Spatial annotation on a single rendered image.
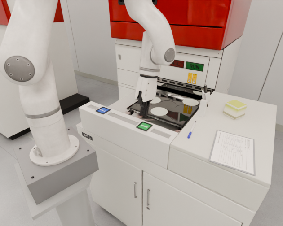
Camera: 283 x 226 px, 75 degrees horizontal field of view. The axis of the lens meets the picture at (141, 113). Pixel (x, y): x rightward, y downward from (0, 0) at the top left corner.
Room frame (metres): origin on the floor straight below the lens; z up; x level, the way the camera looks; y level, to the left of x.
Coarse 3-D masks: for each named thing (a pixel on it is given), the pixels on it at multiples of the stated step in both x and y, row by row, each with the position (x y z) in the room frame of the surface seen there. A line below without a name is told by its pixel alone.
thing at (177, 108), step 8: (160, 96) 1.13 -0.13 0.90; (168, 96) 1.13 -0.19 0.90; (176, 96) 1.13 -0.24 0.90; (184, 96) 1.13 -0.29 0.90; (136, 104) 1.02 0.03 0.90; (152, 104) 1.02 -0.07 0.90; (160, 104) 1.02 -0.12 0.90; (168, 104) 1.02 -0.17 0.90; (176, 104) 1.02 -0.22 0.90; (184, 104) 1.02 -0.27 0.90; (168, 112) 0.92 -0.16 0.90; (176, 112) 0.92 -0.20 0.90; (184, 112) 0.92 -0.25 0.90; (192, 112) 0.92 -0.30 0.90; (168, 120) 0.83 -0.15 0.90; (176, 120) 0.84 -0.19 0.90; (184, 120) 0.83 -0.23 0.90
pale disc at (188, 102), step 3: (186, 99) 1.09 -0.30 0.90; (189, 99) 1.09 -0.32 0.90; (192, 99) 1.09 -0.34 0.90; (183, 102) 1.05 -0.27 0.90; (186, 102) 1.05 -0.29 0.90; (189, 102) 1.05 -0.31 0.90; (192, 102) 1.05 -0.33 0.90; (195, 102) 1.05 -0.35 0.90; (198, 102) 1.05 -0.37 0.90; (192, 105) 1.00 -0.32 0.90
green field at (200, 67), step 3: (186, 63) 1.19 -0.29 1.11; (189, 63) 1.18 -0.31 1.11; (192, 63) 1.17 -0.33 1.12; (186, 66) 1.19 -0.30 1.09; (189, 66) 1.18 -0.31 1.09; (192, 66) 1.17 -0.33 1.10; (195, 66) 1.16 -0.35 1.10; (198, 66) 1.15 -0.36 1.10; (201, 66) 1.14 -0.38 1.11; (192, 69) 1.17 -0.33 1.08; (195, 69) 1.16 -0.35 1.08; (198, 69) 1.15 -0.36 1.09; (201, 69) 1.13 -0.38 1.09
